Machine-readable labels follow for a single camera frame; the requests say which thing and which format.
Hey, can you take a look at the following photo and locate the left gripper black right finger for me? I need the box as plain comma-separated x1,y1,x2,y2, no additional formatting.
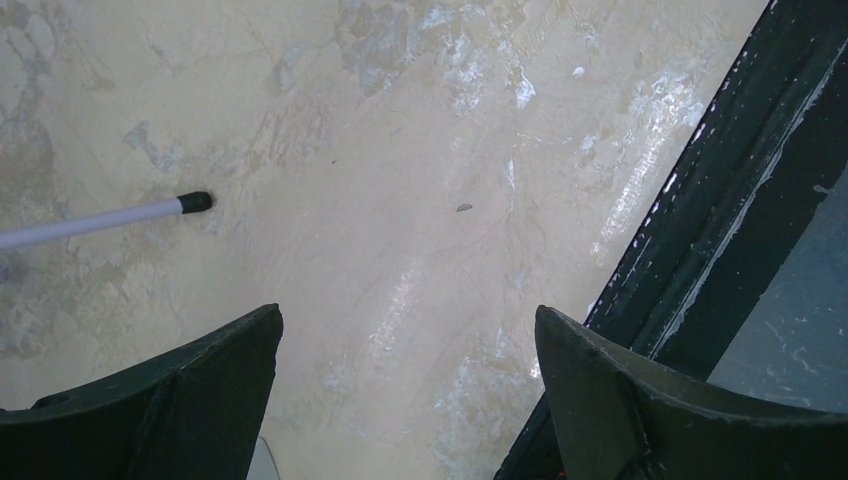
535,306,847,479

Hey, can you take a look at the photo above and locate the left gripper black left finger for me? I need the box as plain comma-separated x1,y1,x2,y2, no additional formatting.
1,304,283,479

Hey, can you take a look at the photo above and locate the tripod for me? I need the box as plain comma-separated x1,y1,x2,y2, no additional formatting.
1,191,214,250

